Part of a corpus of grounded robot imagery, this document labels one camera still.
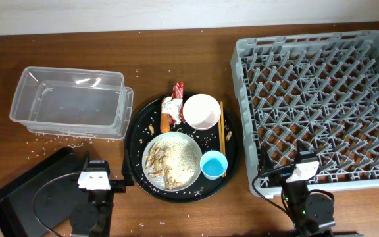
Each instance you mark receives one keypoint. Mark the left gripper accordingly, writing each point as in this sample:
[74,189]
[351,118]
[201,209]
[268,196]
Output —
[120,186]

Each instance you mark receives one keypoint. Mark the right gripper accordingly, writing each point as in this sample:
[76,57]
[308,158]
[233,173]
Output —
[266,163]

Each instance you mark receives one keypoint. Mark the pile of peanut shells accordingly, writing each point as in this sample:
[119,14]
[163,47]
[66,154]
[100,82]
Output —
[159,169]

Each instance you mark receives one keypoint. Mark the grey plate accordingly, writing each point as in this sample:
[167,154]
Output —
[150,181]

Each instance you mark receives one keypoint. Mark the blue cup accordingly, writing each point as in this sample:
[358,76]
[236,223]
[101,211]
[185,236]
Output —
[213,164]

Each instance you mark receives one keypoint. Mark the wooden chopstick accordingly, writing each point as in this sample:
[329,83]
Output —
[219,135]
[222,138]

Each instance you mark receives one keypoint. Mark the orange carrot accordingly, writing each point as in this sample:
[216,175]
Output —
[164,124]

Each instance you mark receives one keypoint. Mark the pile of rice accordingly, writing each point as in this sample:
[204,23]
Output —
[184,157]

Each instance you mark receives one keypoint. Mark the white tissue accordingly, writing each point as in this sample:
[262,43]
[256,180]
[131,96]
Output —
[172,107]

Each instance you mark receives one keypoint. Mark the red snack wrapper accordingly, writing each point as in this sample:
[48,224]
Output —
[178,93]

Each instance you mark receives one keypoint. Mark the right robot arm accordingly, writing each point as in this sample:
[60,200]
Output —
[311,211]

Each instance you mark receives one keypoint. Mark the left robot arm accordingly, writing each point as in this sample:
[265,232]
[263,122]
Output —
[93,218]

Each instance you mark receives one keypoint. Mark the grey dishwasher rack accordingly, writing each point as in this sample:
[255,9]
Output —
[322,89]

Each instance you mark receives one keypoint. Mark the peanut shell on tray left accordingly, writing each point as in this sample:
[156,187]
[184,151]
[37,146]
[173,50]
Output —
[151,129]

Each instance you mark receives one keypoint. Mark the peanut shell on tray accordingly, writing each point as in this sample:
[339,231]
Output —
[228,136]
[151,129]

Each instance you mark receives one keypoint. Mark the peanut shell on tray right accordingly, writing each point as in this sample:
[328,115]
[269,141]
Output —
[228,136]

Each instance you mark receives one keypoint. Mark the clear plastic bin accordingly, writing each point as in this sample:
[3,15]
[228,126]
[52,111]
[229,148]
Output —
[73,102]

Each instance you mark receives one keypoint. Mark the black rectangular bin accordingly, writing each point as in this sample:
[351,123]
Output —
[21,198]

